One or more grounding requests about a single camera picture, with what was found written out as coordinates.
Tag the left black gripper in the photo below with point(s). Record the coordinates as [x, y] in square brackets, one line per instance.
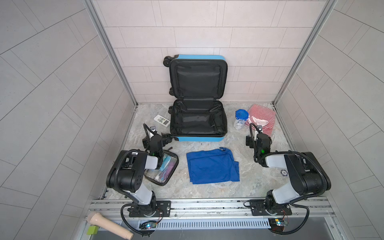
[165, 139]

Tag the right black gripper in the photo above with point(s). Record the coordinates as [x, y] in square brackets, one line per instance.
[249, 141]

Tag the red white striped garment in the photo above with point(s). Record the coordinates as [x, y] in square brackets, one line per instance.
[263, 116]

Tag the clear toiletry pouch black trim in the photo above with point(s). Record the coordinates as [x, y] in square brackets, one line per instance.
[162, 175]

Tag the clear jar with blue lid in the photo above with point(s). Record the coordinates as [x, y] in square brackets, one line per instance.
[241, 116]

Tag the blue shirt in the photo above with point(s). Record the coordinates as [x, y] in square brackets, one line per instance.
[214, 166]

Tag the blue suitcase with black lining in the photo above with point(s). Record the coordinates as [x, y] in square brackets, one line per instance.
[198, 83]

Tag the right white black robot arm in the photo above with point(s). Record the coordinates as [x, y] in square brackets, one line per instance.
[307, 179]

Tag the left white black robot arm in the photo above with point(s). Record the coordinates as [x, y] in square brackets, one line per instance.
[128, 171]

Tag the white remote control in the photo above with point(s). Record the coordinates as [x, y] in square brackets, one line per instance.
[162, 120]

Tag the left circuit board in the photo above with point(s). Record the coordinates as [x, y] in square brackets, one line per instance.
[149, 225]

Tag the circuit board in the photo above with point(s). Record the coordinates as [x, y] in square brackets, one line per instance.
[149, 225]
[278, 225]

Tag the right circuit board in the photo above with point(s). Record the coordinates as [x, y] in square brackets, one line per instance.
[278, 225]

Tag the green block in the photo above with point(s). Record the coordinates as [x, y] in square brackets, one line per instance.
[92, 230]

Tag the aluminium mounting rail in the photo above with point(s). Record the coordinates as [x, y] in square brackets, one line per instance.
[231, 208]

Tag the beige cylinder handle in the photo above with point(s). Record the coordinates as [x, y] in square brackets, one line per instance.
[96, 219]

